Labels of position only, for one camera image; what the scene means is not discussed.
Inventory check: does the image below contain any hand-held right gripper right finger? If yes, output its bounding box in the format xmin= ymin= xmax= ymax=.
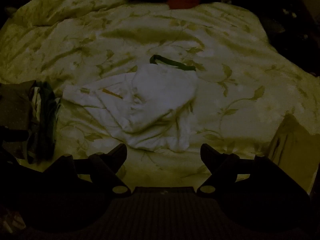
xmin=196 ymin=143 xmax=274 ymax=197

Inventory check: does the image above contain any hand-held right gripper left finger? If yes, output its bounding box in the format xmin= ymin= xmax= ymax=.
xmin=51 ymin=143 xmax=132 ymax=197

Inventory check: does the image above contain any white small shirt green collar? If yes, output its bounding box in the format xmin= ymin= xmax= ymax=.
xmin=62 ymin=54 xmax=199 ymax=153

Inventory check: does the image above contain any pile of folded clothes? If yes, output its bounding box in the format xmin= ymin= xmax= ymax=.
xmin=26 ymin=80 xmax=62 ymax=165

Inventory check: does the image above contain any yellow-green sheet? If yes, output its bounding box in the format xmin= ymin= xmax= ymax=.
xmin=267 ymin=113 xmax=320 ymax=195

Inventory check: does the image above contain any pale floral blanket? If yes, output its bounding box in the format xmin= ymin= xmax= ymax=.
xmin=0 ymin=1 xmax=320 ymax=192

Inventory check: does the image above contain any pale floral pillow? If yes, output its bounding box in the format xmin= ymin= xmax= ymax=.
xmin=10 ymin=0 xmax=128 ymax=27

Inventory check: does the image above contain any red cloth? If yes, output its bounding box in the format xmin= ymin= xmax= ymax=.
xmin=167 ymin=0 xmax=199 ymax=9

